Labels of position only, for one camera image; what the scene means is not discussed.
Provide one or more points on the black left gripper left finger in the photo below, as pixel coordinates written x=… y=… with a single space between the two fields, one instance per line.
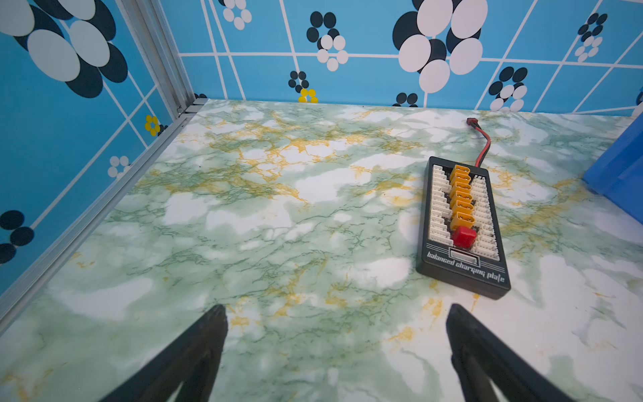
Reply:
x=187 y=368

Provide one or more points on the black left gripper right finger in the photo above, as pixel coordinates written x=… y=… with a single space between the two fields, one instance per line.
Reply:
x=483 y=362

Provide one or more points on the blue plastic storage bin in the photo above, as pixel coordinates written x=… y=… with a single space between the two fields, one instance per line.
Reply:
x=617 y=174

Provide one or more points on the black balanced charging plate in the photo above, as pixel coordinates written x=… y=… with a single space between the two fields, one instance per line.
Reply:
x=460 y=242

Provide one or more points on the aluminium frame post left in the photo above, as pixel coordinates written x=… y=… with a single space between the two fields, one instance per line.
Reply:
x=150 y=30

